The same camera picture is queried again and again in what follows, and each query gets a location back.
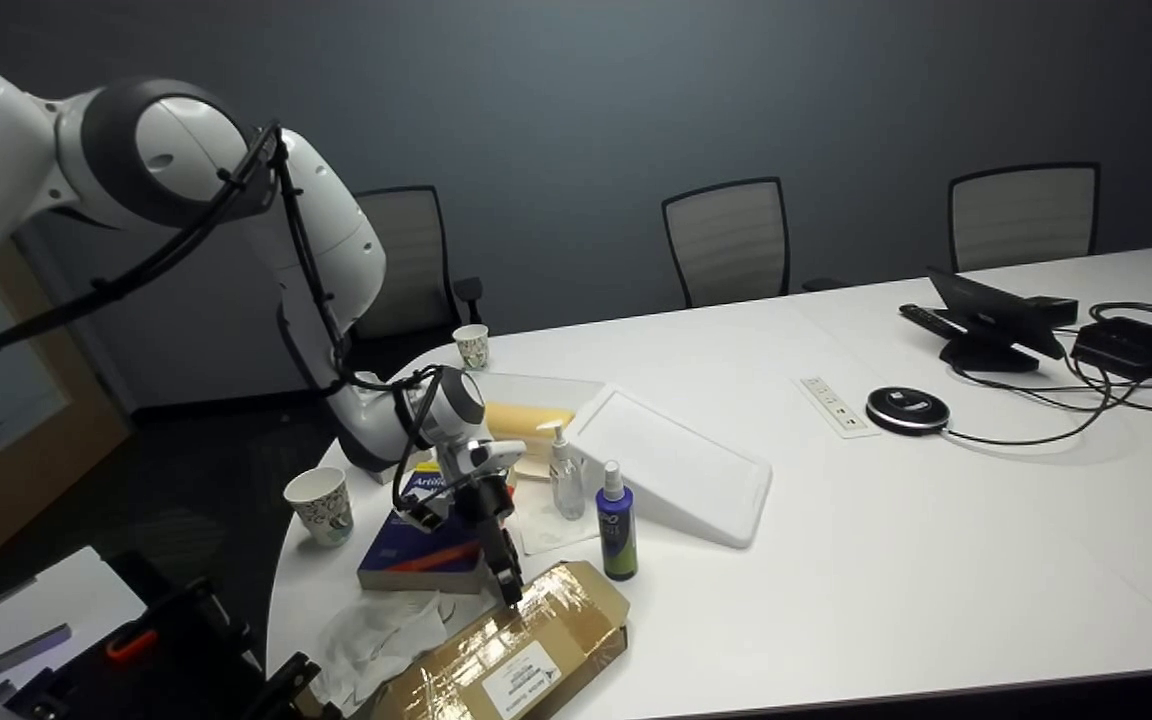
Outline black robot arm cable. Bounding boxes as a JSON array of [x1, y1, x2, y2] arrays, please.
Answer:
[[0, 123, 435, 516]]

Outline black mesh office chair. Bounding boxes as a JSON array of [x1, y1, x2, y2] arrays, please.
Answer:
[[943, 160, 1104, 276], [659, 170, 794, 312], [347, 179, 488, 367]]

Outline large patterned paper cup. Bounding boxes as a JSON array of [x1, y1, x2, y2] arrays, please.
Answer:
[[278, 465, 360, 549]]

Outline blue Artificial Intelligence book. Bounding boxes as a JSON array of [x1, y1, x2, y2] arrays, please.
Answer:
[[357, 457, 502, 597]]

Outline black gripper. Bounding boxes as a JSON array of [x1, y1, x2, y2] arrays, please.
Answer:
[[429, 457, 530, 607]]

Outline white remote control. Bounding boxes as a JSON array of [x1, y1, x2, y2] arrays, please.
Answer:
[[800, 371, 871, 444]]

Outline black conference phone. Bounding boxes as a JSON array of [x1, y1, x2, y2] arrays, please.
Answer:
[[894, 267, 1084, 377]]

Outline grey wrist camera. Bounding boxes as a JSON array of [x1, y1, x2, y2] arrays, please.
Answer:
[[453, 427, 527, 479]]

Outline white paper sheet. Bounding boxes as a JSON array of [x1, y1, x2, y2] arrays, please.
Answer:
[[0, 543, 151, 698]]

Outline small white paper cup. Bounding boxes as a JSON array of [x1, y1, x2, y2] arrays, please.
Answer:
[[446, 321, 497, 377]]

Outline round black speakerphone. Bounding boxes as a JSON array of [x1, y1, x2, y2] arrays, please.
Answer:
[[859, 378, 954, 441]]

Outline purple spray bottle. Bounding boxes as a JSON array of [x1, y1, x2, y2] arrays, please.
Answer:
[[592, 459, 644, 582]]

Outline black power adapter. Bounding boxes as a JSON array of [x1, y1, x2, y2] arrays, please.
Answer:
[[1069, 301, 1152, 384]]

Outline black equipment case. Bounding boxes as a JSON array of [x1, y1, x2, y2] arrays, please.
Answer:
[[7, 573, 328, 720]]

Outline black table cable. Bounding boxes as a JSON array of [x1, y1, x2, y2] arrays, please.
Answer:
[[934, 347, 1152, 452]]

